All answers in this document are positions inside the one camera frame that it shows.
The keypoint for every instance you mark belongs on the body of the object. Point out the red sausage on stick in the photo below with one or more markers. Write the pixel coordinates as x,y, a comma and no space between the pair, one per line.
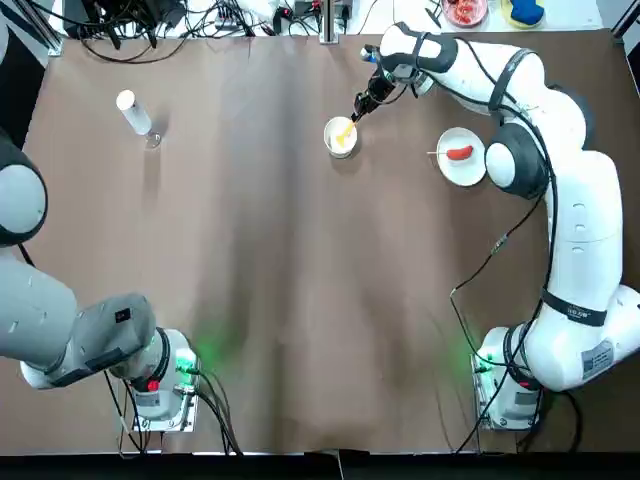
460,153

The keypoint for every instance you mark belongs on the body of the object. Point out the white plate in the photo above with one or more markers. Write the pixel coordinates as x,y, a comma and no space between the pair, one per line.
462,172

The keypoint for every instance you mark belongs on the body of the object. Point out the yellow oil brush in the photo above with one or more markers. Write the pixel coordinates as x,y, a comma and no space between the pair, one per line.
346,132

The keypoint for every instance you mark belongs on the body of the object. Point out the black power supply unit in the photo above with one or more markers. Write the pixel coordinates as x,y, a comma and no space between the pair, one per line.
306,6

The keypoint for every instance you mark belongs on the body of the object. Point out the black power brick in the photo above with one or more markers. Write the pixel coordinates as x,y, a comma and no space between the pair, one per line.
170,10

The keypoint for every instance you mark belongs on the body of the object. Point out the white bowl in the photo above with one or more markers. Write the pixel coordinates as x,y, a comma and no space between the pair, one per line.
331,127

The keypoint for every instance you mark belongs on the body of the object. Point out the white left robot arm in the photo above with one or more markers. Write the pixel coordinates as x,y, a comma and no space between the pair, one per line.
35,320

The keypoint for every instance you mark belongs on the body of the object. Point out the grey hub with red plugs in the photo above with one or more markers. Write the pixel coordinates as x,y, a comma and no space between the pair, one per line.
227,15

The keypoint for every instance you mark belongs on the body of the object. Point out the aluminium frame post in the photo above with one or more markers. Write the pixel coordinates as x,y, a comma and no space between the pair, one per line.
330,25
627,20
42,32

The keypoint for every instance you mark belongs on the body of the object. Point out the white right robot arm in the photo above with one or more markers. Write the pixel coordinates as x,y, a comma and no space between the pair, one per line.
585,225

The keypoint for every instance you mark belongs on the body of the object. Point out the blue and yellow toy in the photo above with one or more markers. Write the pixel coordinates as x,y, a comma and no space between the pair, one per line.
525,10

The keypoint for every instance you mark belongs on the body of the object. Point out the pink plate of food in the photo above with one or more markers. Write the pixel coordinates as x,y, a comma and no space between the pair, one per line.
465,12

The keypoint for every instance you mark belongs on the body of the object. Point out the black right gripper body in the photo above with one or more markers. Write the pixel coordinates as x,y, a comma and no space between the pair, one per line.
384,86

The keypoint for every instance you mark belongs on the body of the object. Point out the black right wrist camera module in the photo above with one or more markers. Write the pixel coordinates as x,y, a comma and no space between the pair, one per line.
370,54

